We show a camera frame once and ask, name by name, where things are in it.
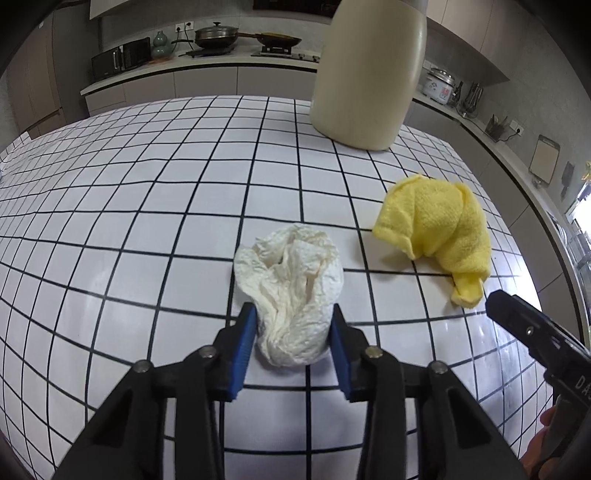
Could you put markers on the frying pan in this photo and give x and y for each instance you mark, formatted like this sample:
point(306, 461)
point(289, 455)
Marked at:
point(273, 40)

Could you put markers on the cream thermos jug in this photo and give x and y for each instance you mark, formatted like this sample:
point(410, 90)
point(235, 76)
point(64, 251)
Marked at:
point(369, 70)

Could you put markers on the knife block with knives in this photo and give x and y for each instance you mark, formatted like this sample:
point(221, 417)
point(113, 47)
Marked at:
point(469, 105)

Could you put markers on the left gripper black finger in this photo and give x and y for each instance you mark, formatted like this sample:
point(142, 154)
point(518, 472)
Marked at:
point(546, 341)

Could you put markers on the black microwave oven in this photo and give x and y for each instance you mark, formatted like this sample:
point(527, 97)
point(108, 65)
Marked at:
point(120, 59)

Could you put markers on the white cutting board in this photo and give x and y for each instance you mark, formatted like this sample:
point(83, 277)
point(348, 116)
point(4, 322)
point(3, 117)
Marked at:
point(544, 160)

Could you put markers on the checkered tablecloth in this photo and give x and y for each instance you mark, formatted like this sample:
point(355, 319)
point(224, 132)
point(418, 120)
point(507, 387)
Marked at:
point(118, 235)

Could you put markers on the green ceramic vase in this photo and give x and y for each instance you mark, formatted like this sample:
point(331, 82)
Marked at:
point(161, 46)

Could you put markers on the white paper towel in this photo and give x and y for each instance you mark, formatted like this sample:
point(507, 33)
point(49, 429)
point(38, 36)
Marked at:
point(294, 276)

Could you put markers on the yellow cloth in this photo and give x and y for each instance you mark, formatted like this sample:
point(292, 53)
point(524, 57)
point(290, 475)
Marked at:
point(425, 217)

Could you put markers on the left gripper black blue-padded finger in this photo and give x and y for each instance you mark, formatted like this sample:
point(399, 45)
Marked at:
point(125, 437)
point(456, 437)

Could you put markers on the utensil holder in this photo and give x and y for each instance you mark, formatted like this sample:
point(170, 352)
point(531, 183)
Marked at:
point(497, 128)

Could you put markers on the black range hood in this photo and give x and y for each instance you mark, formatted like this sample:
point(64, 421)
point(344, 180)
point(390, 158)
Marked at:
point(324, 8)

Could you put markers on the white rice cooker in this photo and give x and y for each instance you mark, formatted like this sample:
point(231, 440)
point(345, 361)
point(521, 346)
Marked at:
point(439, 85)

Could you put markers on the person's hand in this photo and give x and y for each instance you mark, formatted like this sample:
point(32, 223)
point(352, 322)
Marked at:
point(535, 460)

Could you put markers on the black wok with lid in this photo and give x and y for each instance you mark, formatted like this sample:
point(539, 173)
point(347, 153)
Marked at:
point(216, 37)

